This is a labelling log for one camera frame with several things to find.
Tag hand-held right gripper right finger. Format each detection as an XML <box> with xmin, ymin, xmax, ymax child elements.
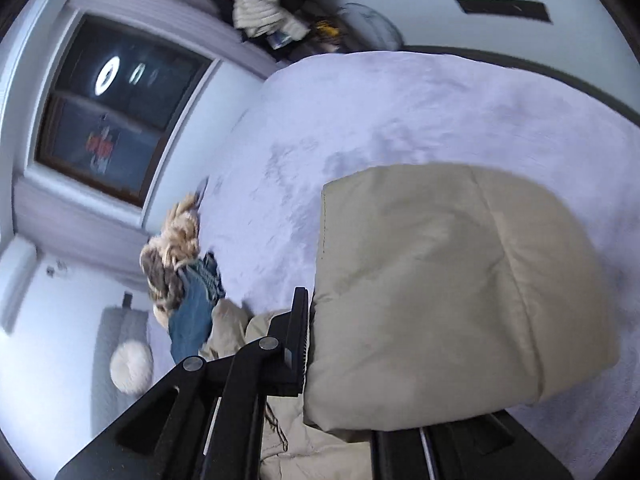
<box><xmin>370</xmin><ymin>406</ymin><xmax>574</xmax><ymax>480</ymax></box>

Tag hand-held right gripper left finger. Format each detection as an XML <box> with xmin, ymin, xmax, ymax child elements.
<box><xmin>55</xmin><ymin>287</ymin><xmax>311</xmax><ymax>480</ymax></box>

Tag beige puffer jacket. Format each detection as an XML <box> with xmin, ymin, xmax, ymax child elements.
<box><xmin>199</xmin><ymin>162</ymin><xmax>622</xmax><ymax>480</ymax></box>

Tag blue jeans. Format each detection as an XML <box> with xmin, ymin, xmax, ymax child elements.
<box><xmin>167</xmin><ymin>254</ymin><xmax>226</xmax><ymax>363</ymax></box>

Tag tan knit sweater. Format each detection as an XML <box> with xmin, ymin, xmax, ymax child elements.
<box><xmin>139</xmin><ymin>192</ymin><xmax>202</xmax><ymax>328</ymax></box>

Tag round white pillow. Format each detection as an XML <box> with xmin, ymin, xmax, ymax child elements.
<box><xmin>110</xmin><ymin>341</ymin><xmax>154</xmax><ymax>395</ymax></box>

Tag grey quilted headboard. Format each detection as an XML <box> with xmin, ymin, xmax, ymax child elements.
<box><xmin>90</xmin><ymin>306</ymin><xmax>151</xmax><ymax>441</ymax></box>

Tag lavender plush blanket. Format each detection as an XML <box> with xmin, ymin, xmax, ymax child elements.
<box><xmin>192</xmin><ymin>50</ymin><xmax>640</xmax><ymax>466</ymax></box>

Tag dark framed window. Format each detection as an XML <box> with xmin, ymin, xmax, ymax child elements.
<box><xmin>34</xmin><ymin>12</ymin><xmax>216</xmax><ymax>208</ymax></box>

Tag cream striped garment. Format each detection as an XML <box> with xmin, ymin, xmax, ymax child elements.
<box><xmin>232</xmin><ymin>0</ymin><xmax>303</xmax><ymax>40</ymax></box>

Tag white wire basket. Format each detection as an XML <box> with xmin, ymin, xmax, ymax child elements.
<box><xmin>339</xmin><ymin>2</ymin><xmax>405</xmax><ymax>52</ymax></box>

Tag black wall strip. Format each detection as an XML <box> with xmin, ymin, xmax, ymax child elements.
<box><xmin>454</xmin><ymin>0</ymin><xmax>554</xmax><ymax>26</ymax></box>

